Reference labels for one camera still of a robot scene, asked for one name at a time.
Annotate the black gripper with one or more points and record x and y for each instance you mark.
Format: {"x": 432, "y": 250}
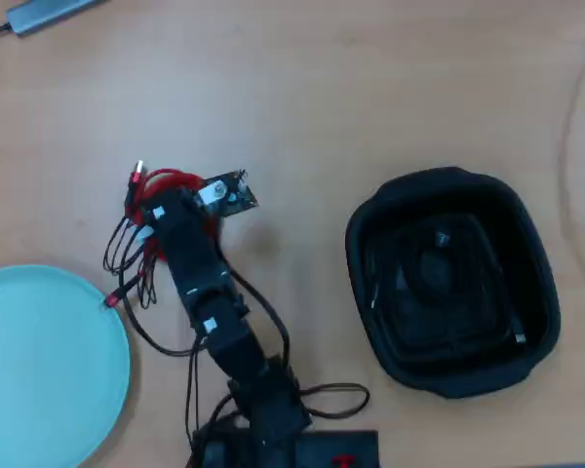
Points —
{"x": 175, "y": 214}

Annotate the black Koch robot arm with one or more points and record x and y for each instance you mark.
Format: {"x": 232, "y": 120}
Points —
{"x": 200, "y": 265}

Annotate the grey USB hub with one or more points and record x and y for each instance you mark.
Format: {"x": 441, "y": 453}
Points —
{"x": 44, "y": 12}

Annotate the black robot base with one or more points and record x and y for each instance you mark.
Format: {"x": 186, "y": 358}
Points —
{"x": 341, "y": 446}

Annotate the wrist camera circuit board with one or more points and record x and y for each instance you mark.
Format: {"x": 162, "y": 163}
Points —
{"x": 226, "y": 195}

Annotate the black square bowl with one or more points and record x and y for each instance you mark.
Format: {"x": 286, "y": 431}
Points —
{"x": 365, "y": 229}

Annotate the light blue plate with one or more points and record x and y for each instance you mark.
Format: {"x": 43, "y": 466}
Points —
{"x": 44, "y": 365}

